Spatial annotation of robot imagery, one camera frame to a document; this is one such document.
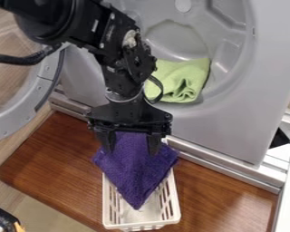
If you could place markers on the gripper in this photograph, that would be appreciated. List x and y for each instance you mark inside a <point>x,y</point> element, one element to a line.
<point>127,114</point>

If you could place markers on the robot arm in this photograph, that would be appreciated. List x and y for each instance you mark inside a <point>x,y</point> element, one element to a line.
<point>83,27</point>

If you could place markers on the purple cloth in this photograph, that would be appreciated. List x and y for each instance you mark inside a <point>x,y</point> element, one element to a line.
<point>135,169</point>

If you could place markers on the green cloth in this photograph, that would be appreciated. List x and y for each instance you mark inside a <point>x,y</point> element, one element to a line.
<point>179,81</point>

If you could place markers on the washing machine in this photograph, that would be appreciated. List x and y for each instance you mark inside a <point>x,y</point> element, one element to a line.
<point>216,78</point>

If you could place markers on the white basket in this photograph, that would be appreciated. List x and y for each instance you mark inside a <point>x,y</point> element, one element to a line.
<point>141,211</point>

